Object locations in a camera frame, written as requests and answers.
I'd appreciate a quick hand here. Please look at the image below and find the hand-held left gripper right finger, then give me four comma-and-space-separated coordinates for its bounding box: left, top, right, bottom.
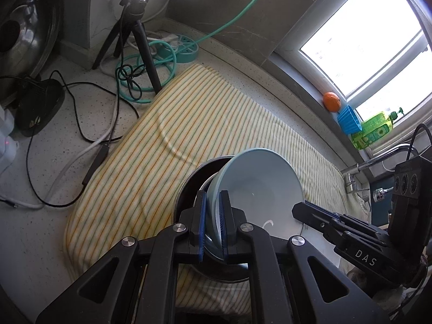
219, 190, 390, 324

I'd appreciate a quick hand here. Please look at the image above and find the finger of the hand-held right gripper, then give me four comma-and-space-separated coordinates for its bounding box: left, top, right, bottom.
291, 201, 348, 241

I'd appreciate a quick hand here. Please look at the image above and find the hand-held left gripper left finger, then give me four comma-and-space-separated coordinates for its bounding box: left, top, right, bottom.
35, 191, 207, 324

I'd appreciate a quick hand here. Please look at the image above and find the large stainless steel bowl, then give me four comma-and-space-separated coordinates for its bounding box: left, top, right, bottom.
172, 155, 252, 284

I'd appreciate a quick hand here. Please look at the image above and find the mint green bowl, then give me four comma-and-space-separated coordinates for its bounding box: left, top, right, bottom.
204, 148, 306, 262

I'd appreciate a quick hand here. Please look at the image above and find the person's right hand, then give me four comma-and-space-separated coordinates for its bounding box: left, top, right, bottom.
347, 266, 426, 314

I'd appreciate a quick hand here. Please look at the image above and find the chrome kitchen faucet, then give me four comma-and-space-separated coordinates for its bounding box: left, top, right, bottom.
340, 143, 412, 193

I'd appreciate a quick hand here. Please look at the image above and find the chrome pull-out sprayer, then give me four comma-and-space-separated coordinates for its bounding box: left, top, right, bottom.
359, 184, 395, 205

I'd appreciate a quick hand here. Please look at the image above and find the striped yellow cloth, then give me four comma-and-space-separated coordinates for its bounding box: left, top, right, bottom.
63, 63, 372, 314

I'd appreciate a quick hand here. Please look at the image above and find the blue fluted cup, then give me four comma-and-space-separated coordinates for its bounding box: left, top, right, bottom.
337, 104, 363, 136

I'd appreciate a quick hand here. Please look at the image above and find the green dish soap bottle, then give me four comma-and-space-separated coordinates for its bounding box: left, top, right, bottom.
351, 106, 405, 151

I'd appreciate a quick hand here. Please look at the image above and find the orange fruit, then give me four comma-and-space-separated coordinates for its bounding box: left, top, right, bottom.
322, 92, 343, 113

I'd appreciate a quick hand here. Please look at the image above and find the mint round slotted holder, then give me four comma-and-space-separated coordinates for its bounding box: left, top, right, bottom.
174, 34, 200, 64

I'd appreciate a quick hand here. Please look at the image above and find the white power strip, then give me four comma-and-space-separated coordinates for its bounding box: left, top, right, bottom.
128, 30, 179, 58

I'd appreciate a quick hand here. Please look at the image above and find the black tripod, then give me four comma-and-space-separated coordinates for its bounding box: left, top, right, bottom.
92, 0, 163, 94

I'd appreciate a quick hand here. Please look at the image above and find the white adapter red light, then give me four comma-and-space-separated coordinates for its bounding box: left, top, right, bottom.
0, 106, 21, 169

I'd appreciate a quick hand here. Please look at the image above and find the stainless steel pot lid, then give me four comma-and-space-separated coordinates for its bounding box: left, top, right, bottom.
0, 0, 63, 85

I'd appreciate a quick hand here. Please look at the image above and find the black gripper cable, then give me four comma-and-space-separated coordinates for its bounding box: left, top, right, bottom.
405, 123, 432, 163

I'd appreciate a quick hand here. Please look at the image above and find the white cable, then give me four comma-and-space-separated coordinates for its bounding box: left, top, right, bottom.
0, 135, 112, 210

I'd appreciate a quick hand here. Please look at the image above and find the window frame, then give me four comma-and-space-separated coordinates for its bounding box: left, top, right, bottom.
266, 0, 432, 163

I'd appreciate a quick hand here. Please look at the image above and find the teal coiled cable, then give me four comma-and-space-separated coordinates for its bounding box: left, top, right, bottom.
115, 0, 281, 103

